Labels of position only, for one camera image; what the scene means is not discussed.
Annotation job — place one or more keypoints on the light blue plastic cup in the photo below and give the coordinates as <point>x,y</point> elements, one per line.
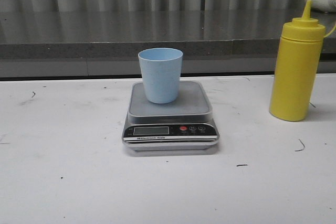
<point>161,71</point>

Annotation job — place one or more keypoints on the yellow squeeze bottle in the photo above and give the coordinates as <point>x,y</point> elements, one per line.
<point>297,61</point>

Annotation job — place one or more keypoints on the silver digital kitchen scale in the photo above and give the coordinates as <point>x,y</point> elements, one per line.
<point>184,124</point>

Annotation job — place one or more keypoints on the grey stone counter ledge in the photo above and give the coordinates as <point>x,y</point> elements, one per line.
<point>80,45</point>

